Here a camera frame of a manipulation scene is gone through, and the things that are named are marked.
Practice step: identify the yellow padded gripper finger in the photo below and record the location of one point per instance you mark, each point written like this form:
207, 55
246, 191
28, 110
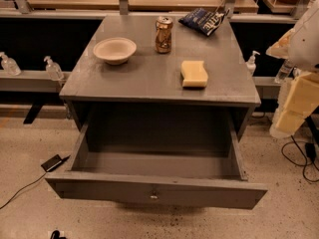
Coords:
303, 97
288, 121

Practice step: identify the clear plastic water bottle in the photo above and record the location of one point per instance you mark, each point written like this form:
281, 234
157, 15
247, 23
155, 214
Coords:
285, 70

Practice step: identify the grey cabinet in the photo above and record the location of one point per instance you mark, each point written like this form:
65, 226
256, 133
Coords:
149, 76

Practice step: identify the clear sanitizer bottle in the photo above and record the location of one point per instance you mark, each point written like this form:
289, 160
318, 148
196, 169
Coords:
53, 69
9, 65

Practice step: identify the blue chip bag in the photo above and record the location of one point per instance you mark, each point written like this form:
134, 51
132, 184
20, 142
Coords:
203, 21

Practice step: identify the black power adapter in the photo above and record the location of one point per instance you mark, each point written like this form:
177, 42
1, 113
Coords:
54, 162

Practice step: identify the yellow sponge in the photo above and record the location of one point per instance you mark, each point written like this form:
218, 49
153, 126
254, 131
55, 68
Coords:
194, 74

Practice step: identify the open grey top drawer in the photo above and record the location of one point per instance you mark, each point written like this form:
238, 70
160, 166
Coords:
187, 160

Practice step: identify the clear sanitizer bottle far left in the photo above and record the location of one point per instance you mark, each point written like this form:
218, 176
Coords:
9, 65

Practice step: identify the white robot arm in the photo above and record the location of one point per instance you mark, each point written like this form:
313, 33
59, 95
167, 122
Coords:
300, 45

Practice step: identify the white bowl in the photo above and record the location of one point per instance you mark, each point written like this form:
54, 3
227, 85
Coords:
115, 51

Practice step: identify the gold soda can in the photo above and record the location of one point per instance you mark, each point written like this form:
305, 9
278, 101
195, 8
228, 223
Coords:
163, 34

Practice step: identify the grey shelf rail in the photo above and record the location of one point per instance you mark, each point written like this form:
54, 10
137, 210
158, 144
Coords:
28, 81

